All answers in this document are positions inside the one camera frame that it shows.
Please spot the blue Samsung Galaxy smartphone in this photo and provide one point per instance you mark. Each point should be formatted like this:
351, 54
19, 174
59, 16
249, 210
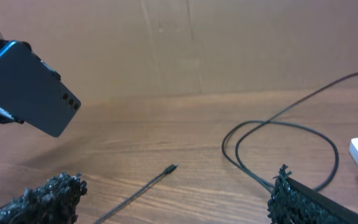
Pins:
32, 91

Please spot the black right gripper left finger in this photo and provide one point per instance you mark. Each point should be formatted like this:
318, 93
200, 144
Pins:
53, 202

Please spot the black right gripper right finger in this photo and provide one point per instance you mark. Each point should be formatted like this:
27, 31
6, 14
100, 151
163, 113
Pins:
294, 203

